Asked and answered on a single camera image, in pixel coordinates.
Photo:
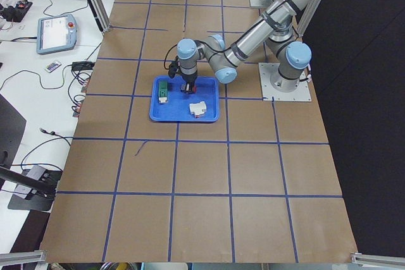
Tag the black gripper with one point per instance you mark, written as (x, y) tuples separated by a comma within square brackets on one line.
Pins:
[(189, 79)]

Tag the black device with red button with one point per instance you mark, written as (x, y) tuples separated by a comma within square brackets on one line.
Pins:
[(16, 13)]

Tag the blue plastic tray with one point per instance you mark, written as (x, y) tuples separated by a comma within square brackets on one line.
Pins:
[(176, 108)]

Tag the white grey circuit breaker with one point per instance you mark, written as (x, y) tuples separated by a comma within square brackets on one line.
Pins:
[(198, 109)]

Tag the black power adapter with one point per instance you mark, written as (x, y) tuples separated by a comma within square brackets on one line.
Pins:
[(82, 65)]

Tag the small remote control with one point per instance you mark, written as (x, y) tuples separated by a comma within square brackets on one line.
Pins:
[(52, 66)]

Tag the near blue teach pendant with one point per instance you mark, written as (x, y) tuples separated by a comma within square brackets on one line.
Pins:
[(56, 34)]

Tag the grey usb hub box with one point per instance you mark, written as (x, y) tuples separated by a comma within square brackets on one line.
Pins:
[(38, 173)]

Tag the aluminium bar bottom left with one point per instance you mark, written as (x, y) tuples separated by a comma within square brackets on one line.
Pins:
[(22, 257)]

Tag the aluminium bar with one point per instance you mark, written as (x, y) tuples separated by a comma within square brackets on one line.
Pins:
[(22, 257), (377, 260)]

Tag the aluminium bar bottom right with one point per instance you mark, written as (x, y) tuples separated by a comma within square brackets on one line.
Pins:
[(377, 260)]

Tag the green electrical switch module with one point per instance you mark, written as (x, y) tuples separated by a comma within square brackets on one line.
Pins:
[(163, 92)]

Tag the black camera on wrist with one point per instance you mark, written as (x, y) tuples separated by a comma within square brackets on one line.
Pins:
[(174, 69)]

